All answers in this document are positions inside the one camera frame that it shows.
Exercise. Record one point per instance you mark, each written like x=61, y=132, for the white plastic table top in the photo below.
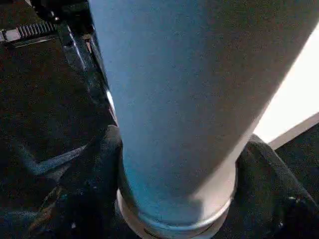
x=296, y=104

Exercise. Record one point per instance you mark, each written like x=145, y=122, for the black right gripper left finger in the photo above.
x=89, y=194

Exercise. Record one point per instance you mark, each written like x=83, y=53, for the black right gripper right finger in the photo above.
x=271, y=194

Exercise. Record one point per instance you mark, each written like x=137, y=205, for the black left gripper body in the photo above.
x=79, y=45

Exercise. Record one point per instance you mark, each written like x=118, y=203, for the white plastic table leg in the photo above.
x=199, y=99

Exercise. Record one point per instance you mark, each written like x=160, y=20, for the black work mat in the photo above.
x=40, y=99

